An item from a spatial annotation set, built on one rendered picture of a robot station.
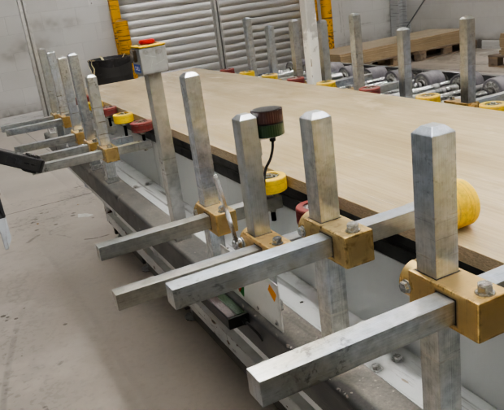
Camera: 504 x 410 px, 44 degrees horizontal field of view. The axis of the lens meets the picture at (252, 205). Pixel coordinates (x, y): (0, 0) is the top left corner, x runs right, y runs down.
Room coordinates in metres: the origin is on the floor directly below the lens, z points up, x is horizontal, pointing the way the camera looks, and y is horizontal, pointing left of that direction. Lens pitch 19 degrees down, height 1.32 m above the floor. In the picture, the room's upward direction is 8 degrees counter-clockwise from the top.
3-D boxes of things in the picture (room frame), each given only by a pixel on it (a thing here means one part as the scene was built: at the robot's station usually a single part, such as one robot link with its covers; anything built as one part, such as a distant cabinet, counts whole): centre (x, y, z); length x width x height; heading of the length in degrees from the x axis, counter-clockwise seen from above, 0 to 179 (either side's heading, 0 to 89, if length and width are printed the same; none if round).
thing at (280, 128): (1.16, -0.05, 1.07); 0.06 x 0.06 x 0.02
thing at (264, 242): (1.12, -0.02, 0.85); 0.13 x 0.06 x 0.05; 24
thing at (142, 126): (2.30, 0.36, 0.85); 0.08 x 0.08 x 0.11
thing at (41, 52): (3.19, 0.92, 0.93); 0.03 x 0.03 x 0.48; 24
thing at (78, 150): (2.44, 0.65, 0.80); 0.43 x 0.03 x 0.04; 114
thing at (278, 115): (1.16, -0.05, 1.09); 0.06 x 0.06 x 0.02
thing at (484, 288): (0.61, -0.24, 0.98); 0.02 x 0.02 x 0.01
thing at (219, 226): (1.35, 0.09, 0.84); 0.13 x 0.06 x 0.05; 24
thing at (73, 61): (2.51, 0.61, 0.93); 0.03 x 0.03 x 0.48; 24
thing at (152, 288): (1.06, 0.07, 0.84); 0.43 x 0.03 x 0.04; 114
